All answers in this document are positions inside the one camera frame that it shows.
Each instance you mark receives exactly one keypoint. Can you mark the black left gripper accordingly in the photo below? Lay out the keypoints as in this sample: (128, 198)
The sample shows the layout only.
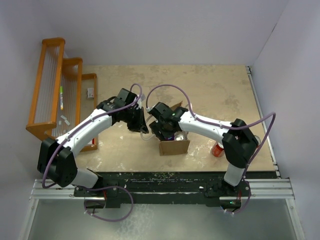
(140, 125)

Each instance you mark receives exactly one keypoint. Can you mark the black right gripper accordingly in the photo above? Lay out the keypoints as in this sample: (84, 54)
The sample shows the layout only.
(156, 127)

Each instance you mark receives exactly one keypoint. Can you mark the red coca-cola can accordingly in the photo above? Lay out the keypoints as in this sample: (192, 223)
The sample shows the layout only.
(217, 150)

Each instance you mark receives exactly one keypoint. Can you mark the purple fanta can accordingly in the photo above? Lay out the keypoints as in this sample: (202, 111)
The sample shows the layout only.
(171, 138)
(258, 140)
(180, 137)

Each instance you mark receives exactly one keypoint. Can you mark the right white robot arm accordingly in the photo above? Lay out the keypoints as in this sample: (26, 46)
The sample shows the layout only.
(238, 142)

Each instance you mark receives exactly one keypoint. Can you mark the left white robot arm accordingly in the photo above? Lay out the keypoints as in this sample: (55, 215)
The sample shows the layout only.
(57, 157)

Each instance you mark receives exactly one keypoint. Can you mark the small red white box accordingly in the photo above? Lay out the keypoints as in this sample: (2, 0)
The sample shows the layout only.
(90, 93)

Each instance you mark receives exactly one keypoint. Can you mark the orange wooden tiered rack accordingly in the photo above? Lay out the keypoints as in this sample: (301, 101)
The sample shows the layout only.
(54, 70)

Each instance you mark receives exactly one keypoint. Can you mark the green yellow marker pen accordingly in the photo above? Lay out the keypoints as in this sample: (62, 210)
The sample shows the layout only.
(61, 98)

